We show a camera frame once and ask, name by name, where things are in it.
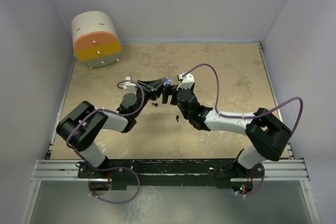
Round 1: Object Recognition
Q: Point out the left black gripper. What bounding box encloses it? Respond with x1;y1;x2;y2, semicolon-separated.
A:
133;79;166;118

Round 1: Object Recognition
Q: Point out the purple earbud charging case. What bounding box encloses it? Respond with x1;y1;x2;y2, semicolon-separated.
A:
164;78;173;87

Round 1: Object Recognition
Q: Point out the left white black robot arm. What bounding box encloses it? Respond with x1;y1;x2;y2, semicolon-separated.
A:
56;77;172;178

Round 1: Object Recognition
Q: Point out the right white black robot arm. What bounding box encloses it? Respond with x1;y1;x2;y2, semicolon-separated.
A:
162;85;292;177

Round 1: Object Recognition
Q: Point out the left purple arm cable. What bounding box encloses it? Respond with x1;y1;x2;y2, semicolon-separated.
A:
65;80;145;167

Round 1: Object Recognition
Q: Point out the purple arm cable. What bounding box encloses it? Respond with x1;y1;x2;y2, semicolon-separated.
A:
65;80;145;167
182;63;305;135

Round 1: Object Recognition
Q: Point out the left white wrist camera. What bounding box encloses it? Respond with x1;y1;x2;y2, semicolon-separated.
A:
123;76;137;90

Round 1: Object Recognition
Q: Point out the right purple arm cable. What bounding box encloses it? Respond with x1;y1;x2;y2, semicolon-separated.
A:
182;63;305;135

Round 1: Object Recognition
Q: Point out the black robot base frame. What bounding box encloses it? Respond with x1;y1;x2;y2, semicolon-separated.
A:
76;158;265;192

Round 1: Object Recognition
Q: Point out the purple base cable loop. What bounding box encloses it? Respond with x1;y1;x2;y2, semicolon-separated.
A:
88;165;143;204

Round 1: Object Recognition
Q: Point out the aluminium extrusion rail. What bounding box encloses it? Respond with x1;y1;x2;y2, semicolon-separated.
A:
32;159;310;181

